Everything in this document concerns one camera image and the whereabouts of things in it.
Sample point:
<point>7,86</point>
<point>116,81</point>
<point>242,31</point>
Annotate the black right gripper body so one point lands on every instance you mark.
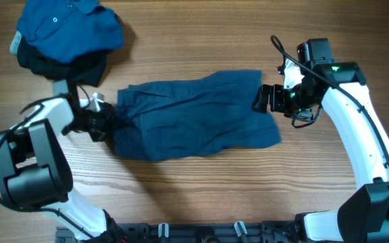
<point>292,101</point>

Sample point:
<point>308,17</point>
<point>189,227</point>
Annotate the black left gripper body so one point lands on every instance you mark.
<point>98,124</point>

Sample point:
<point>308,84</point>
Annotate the dark blue denim shorts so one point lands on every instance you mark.
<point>183,118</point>

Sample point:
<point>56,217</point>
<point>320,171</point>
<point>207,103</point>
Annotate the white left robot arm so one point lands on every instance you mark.
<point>35,176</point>

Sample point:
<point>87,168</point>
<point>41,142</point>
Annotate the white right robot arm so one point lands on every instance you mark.
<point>340,90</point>

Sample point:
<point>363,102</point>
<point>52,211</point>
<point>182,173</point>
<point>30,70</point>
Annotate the black folded garment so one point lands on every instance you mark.
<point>86,69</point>

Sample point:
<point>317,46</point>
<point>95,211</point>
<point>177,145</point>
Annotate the blue polo shirt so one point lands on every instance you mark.
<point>64,30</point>

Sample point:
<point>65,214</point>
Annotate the grey folded garment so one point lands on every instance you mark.
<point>13,48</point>

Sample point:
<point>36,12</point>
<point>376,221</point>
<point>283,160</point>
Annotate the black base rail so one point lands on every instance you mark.
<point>266,231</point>

